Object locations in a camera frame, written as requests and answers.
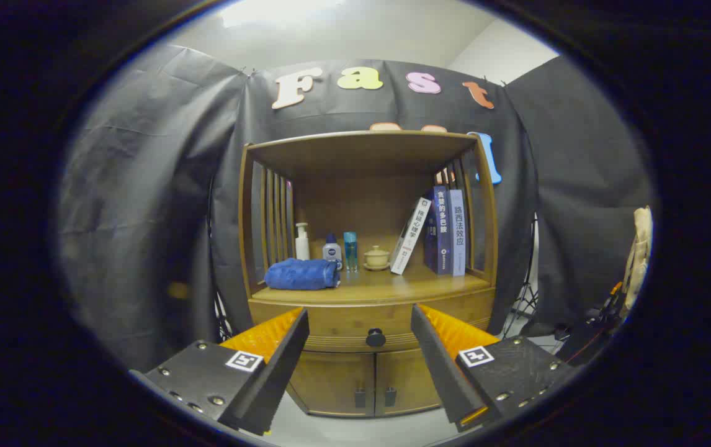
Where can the rolled blue towel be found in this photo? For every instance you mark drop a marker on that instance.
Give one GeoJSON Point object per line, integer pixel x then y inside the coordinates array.
{"type": "Point", "coordinates": [301, 274]}

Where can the light purple book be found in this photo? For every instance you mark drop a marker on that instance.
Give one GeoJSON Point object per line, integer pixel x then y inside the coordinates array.
{"type": "Point", "coordinates": [458, 233]}

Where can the wooden countertop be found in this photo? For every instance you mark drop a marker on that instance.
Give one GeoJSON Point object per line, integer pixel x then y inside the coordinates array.
{"type": "Point", "coordinates": [386, 285]}

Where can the white pump bottle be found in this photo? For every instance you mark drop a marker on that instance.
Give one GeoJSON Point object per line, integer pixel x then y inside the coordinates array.
{"type": "Point", "coordinates": [302, 245]}

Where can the white book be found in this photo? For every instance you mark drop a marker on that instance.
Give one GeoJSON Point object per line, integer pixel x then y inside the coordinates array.
{"type": "Point", "coordinates": [410, 237]}

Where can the wooden cabinet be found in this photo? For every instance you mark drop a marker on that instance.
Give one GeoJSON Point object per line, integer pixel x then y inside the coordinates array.
{"type": "Point", "coordinates": [330, 161]}

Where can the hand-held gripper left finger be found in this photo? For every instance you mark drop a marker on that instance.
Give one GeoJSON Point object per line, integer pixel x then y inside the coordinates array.
{"type": "Point", "coordinates": [275, 379]}

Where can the black drawer knob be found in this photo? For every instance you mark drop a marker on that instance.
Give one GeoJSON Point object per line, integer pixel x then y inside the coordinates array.
{"type": "Point", "coordinates": [375, 338]}

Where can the beige lidded teacup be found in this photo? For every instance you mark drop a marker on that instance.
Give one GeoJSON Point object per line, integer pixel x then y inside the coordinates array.
{"type": "Point", "coordinates": [376, 257]}

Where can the wooden cabinet door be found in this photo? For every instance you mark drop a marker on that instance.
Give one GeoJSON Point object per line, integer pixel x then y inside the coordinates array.
{"type": "Point", "coordinates": [405, 379]}
{"type": "Point", "coordinates": [334, 382]}

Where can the white bottle with blue cap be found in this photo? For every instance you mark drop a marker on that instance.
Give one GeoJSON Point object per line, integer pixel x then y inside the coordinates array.
{"type": "Point", "coordinates": [331, 251]}

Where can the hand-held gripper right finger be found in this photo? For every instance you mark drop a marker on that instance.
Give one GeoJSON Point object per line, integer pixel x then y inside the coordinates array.
{"type": "Point", "coordinates": [442, 372]}

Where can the black equipment with orange part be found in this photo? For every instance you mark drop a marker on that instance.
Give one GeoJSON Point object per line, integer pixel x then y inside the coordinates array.
{"type": "Point", "coordinates": [591, 329]}

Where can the clear blue bottle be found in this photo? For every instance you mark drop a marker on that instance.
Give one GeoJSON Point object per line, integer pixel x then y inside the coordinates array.
{"type": "Point", "coordinates": [350, 248]}

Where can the wooden drawer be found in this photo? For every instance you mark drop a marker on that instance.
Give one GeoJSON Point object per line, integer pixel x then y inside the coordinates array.
{"type": "Point", "coordinates": [330, 323]}

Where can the beige cloth bag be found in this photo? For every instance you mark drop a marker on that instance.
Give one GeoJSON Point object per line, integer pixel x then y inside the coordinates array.
{"type": "Point", "coordinates": [639, 248]}

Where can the dark blue book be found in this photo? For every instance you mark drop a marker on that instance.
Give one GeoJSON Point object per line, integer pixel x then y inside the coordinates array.
{"type": "Point", "coordinates": [439, 230]}

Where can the black tripod stand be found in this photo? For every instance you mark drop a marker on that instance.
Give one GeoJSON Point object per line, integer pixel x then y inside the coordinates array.
{"type": "Point", "coordinates": [522, 298]}

